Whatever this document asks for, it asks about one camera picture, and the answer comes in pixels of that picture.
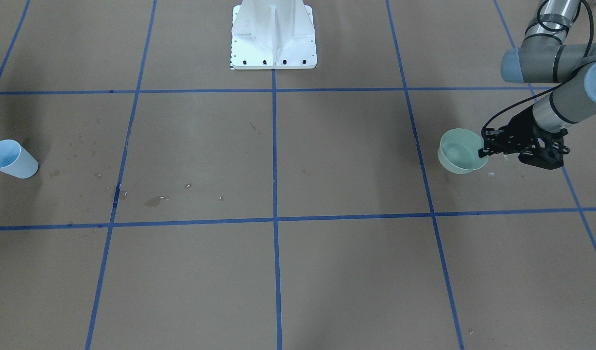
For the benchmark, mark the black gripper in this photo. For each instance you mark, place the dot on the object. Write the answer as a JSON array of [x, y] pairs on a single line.
[[521, 123]]

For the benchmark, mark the light green bowl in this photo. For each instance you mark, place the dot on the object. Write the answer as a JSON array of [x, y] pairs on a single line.
[[458, 151]]

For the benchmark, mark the light blue plastic cup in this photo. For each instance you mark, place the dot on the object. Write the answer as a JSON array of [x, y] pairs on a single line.
[[16, 161]]

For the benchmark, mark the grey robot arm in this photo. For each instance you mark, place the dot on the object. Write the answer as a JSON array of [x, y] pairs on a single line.
[[558, 48]]

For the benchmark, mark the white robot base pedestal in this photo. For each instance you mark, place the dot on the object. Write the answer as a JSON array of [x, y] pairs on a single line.
[[273, 35]]

